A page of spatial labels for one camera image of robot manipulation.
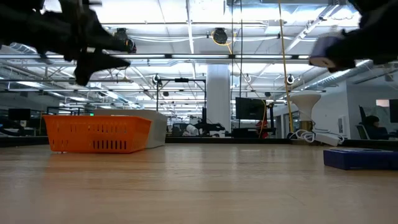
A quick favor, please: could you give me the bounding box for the black monitor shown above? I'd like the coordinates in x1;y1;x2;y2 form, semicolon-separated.
235;96;267;121
389;98;398;124
7;108;32;121

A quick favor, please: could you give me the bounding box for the white coiled cable bundle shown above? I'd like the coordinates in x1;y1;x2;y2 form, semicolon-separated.
294;128;345;147

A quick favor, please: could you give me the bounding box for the office chair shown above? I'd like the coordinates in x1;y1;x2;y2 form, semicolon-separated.
356;105;371;140

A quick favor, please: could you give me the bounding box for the black background rig frame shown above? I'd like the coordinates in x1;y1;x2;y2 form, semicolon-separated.
155;77;208;138

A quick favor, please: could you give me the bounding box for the grey plastic bin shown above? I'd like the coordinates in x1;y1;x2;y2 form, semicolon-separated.
93;108;168;149

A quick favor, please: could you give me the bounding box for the person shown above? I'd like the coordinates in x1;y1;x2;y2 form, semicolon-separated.
364;114;390;140

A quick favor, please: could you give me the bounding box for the yellow hanging cable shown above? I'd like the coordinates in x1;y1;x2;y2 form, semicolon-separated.
277;0;295;134

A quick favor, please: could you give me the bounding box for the dark blue box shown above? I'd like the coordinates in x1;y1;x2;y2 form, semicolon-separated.
323;147;398;171

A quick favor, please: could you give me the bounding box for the orange plastic basket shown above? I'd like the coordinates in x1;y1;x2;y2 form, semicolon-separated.
42;114;152;154

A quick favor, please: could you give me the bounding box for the thin black hanging cable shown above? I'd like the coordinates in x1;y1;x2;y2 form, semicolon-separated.
230;0;234;138

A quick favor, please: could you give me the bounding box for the red background object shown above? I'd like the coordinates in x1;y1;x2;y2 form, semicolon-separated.
255;120;270;139

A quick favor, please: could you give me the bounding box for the white cube charger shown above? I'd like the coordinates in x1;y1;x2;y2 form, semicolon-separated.
309;33;345;69

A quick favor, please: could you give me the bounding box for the white desk lamp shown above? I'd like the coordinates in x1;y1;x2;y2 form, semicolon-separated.
289;90;323;146

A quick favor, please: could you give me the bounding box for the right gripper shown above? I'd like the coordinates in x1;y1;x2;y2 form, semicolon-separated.
325;0;398;73

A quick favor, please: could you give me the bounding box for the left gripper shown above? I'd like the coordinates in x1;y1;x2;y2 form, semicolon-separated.
34;0;131;86

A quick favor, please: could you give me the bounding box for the black aluminium table frame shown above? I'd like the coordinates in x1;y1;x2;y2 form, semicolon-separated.
0;136;398;149

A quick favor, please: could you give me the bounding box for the silver ventilation duct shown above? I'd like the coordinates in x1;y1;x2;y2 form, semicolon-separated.
306;60;398;91

